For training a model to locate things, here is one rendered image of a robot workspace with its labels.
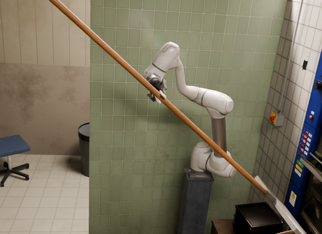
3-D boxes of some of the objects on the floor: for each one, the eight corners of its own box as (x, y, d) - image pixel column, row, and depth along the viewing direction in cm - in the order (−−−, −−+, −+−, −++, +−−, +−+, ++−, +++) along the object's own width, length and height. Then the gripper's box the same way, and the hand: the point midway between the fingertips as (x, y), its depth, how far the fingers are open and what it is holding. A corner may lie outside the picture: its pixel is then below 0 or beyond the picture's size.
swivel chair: (31, 163, 492) (28, 98, 458) (32, 184, 448) (28, 114, 414) (-13, 167, 475) (-20, 100, 441) (-17, 189, 431) (-25, 116, 397)
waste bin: (110, 160, 518) (111, 120, 495) (118, 177, 477) (120, 135, 454) (75, 163, 501) (75, 123, 479) (81, 182, 460) (81, 139, 438)
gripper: (169, 78, 209) (177, 92, 187) (149, 98, 212) (155, 114, 190) (160, 70, 206) (167, 83, 184) (140, 90, 209) (144, 105, 187)
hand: (160, 96), depth 190 cm, fingers closed on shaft, 3 cm apart
